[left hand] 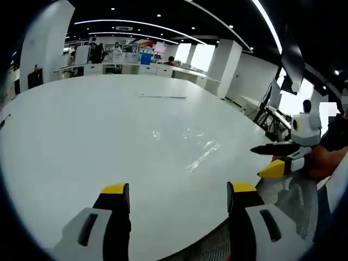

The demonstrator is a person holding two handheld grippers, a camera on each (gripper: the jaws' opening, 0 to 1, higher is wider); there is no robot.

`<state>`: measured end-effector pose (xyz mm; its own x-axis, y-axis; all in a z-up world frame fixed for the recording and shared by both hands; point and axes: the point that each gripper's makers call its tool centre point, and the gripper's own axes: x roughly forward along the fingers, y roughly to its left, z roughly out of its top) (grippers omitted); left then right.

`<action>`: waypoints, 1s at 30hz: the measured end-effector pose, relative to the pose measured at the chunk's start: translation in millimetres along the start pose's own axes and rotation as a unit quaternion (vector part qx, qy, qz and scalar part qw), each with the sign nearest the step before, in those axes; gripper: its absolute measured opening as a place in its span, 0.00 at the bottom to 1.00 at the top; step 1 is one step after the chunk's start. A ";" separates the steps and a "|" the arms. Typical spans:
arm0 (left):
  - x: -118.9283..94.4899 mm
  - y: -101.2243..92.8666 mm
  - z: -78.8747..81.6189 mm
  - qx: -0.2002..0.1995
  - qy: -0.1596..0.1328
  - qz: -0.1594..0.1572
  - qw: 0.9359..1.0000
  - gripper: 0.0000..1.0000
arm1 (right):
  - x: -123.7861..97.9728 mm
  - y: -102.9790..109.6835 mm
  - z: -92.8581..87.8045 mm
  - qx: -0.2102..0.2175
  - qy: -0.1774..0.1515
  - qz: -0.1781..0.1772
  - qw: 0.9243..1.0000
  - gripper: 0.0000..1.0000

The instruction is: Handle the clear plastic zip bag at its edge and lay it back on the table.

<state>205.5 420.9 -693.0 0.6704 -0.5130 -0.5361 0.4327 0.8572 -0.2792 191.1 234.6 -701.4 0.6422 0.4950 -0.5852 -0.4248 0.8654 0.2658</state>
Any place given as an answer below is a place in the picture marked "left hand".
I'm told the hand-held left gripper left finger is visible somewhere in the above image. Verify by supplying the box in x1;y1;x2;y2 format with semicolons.
51;182;133;261

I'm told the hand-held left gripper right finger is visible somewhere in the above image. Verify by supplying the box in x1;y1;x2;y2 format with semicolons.
227;181;308;261

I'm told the clear food packaging bag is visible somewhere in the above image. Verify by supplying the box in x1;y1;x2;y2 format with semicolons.
151;126;206;142
184;140;222;173

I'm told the person's right hand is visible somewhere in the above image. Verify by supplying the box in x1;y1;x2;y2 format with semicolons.
304;144;348;180

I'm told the black monitor stand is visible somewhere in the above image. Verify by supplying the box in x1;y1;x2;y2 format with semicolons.
254;89;291;142

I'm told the grey mesh office chair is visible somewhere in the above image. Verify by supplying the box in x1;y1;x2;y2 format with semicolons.
255;173;334;243

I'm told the white monitor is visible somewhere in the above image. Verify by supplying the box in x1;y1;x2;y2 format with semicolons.
269;78;282;109

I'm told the black monitor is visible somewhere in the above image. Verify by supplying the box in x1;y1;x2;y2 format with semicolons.
279;24;305;96

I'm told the white square pillar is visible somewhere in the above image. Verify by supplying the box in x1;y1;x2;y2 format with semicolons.
205;39;243;96

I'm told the row of white desks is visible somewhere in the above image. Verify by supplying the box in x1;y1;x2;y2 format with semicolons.
54;61;222;95

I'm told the wide white pillar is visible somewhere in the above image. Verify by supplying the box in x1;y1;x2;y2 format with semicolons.
20;0;76;90

